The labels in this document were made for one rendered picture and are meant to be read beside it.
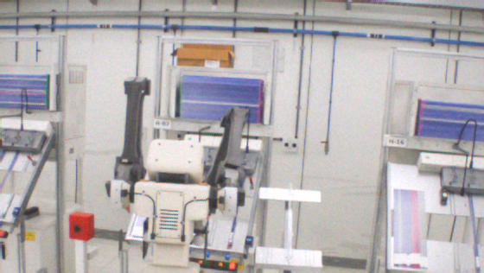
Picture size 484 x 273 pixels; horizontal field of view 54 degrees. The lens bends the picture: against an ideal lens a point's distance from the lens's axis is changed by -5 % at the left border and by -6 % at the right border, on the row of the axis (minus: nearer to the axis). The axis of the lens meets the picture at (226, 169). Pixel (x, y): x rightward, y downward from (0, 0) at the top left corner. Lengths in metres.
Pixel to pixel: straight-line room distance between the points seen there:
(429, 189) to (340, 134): 1.66
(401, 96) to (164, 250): 1.87
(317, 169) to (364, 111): 0.67
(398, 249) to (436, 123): 0.79
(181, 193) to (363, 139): 2.90
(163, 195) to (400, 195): 1.56
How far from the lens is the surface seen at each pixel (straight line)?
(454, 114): 3.07
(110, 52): 4.95
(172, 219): 1.84
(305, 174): 4.55
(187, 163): 1.85
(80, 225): 3.12
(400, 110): 3.20
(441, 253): 2.82
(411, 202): 2.94
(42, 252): 3.57
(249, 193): 2.91
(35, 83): 3.54
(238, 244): 2.74
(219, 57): 3.40
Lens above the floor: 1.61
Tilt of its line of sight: 10 degrees down
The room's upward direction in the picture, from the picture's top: 3 degrees clockwise
